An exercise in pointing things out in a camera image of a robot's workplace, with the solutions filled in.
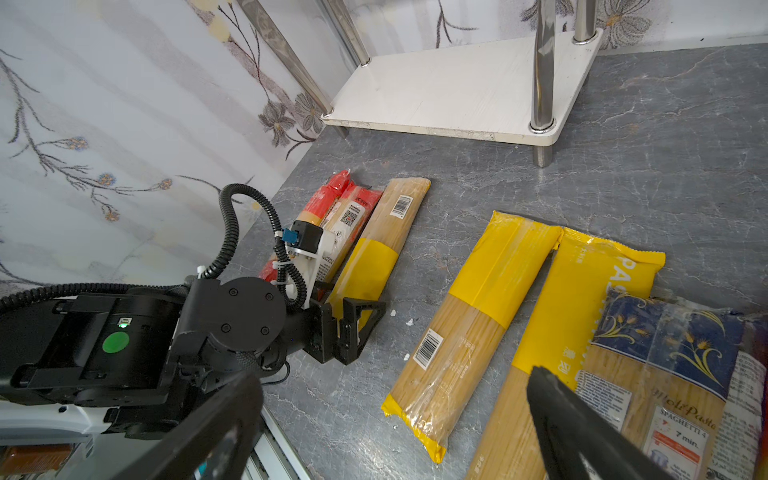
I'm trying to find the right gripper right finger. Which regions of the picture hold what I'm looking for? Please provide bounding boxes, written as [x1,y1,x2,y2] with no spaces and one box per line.
[526,366,670,479]

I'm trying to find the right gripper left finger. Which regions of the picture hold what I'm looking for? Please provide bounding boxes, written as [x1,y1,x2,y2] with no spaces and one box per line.
[115,373,263,479]

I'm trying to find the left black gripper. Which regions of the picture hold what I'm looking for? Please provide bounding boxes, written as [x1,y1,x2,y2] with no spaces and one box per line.
[284,297,386,365]

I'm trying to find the yellow band spaghetti bag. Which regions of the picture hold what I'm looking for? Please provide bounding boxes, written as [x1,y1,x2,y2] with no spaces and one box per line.
[327,177,431,320]

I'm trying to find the yellow spaghetti bag barcode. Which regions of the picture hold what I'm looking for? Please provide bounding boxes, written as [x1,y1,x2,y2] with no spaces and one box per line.
[381,211,563,464]

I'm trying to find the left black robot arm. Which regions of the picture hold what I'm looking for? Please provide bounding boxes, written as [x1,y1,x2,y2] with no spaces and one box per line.
[1,277,386,440]

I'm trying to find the white two-tier shelf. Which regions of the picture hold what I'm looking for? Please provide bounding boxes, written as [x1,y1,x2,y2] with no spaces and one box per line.
[240,1,603,168]

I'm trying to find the blue gold spaghetti bag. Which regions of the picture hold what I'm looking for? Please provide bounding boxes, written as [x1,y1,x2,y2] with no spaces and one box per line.
[576,290,767,479]

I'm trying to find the red spaghetti bag white label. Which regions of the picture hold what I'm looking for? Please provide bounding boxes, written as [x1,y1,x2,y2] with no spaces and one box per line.
[316,185,383,283]

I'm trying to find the red spaghetti bag far left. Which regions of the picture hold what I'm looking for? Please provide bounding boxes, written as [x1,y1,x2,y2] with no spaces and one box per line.
[296,169,356,227]

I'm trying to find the long yellow spaghetti bag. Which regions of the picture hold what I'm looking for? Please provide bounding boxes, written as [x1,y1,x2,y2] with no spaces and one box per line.
[467,228,666,479]

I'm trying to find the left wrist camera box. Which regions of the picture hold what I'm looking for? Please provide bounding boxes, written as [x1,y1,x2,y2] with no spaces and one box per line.
[281,220,338,301]

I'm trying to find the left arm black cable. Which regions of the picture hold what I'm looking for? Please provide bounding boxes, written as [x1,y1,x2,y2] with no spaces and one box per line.
[0,183,308,316]

